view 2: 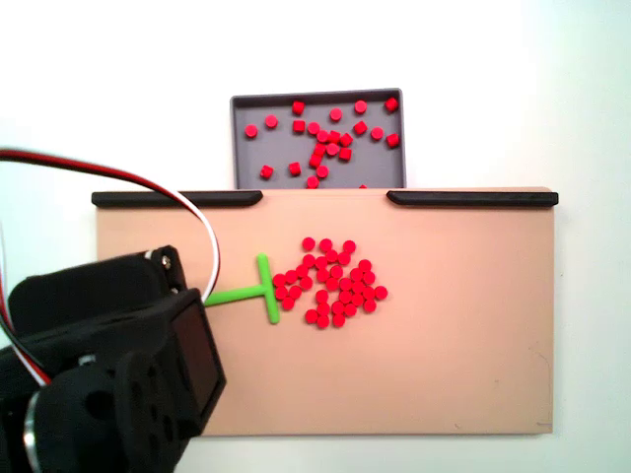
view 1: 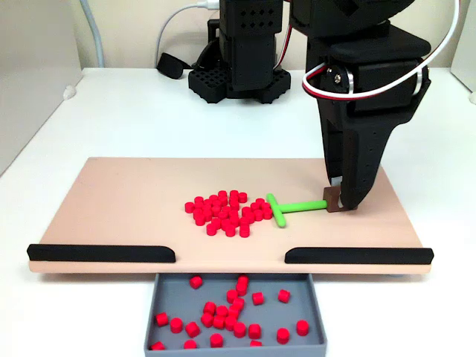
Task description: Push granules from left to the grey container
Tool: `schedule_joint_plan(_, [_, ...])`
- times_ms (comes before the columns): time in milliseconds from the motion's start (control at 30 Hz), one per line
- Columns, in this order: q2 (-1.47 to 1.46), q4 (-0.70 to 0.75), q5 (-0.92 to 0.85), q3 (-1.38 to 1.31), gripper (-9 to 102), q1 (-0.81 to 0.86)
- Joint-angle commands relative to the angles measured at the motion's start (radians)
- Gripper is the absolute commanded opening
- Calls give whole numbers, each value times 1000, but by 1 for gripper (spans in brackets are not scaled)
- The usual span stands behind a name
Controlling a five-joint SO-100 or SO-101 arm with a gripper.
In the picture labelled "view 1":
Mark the white USB cable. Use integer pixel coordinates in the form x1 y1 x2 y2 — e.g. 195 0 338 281
155 0 221 70

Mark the pink flat board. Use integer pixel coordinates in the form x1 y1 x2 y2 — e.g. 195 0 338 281
28 156 434 278

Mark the red white servo cable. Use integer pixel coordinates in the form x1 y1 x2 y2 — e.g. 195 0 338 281
274 25 296 71

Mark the black strap clamp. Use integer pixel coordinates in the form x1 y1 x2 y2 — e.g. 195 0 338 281
155 51 193 80

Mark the grey container tray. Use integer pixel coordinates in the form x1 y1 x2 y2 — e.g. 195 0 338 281
143 272 329 357

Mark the pale grey hose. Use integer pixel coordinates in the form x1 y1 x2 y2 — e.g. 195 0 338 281
80 0 107 68

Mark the green T-shaped pusher tool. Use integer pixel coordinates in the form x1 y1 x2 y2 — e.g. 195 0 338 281
266 185 358 228

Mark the black edge rail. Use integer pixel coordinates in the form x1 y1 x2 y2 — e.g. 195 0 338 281
284 245 435 266
26 243 176 264

